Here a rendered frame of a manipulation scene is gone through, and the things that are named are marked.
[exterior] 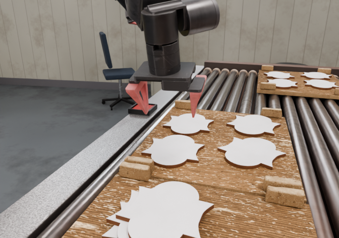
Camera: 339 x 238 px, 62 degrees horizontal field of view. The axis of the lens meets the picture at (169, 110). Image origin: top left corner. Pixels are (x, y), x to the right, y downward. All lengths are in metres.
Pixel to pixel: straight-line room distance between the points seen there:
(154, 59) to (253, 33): 3.83
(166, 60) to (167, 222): 0.25
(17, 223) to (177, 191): 0.26
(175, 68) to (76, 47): 4.38
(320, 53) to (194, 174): 4.02
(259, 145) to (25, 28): 4.84
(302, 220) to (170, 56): 0.33
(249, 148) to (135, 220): 0.34
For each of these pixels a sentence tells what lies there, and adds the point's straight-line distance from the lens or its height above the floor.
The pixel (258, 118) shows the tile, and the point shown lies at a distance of 0.86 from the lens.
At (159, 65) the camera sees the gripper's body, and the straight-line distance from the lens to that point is 0.48.
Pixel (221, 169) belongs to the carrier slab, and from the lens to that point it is 0.60.
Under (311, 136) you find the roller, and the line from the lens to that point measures 0.87.
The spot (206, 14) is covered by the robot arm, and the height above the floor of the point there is 1.23.
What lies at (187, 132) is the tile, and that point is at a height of 0.94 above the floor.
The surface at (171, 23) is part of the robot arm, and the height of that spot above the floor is 1.22.
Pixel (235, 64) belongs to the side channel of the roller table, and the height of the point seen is 0.95.
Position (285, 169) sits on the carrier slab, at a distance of 0.63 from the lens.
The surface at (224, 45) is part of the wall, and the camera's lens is 4.27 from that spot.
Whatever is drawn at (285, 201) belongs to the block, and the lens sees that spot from 0.52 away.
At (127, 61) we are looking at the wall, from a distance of 4.54.
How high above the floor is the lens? 1.24
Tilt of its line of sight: 20 degrees down
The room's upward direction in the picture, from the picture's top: straight up
